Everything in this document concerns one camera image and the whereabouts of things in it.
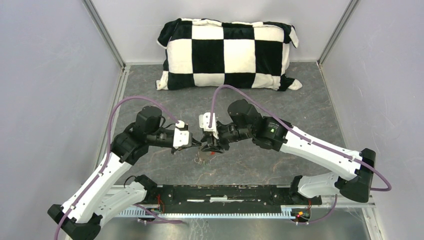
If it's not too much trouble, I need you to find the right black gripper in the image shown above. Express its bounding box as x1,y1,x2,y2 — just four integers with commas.
201,122,254,154

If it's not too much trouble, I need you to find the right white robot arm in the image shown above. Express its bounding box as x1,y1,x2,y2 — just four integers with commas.
199,99,376,204

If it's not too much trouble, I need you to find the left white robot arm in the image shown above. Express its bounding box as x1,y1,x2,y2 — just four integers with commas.
47,106,201,240

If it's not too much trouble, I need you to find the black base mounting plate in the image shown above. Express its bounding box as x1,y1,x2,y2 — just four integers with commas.
139,185,323,214

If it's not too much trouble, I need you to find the black and white checkered pillow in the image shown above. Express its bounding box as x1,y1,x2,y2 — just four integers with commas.
155,18,303,91

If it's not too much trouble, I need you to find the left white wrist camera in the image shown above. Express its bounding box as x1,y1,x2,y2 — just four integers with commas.
173,120,193,149

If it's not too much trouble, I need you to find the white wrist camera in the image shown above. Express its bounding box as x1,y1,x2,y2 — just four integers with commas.
173,120,193,149
198,112,219,139

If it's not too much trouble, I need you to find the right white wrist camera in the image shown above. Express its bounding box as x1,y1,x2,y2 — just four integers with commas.
198,112,219,139

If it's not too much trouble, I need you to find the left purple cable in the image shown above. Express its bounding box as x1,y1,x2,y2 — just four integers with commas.
53,96,186,240

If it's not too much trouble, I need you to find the purple cable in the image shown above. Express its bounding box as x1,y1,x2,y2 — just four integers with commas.
53,96,186,240
209,84,393,226

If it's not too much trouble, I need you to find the white slotted cable duct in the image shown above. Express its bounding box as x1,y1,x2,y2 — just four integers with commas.
116,206,295,220

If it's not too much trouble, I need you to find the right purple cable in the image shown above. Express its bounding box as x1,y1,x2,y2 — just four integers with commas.
209,84,393,226

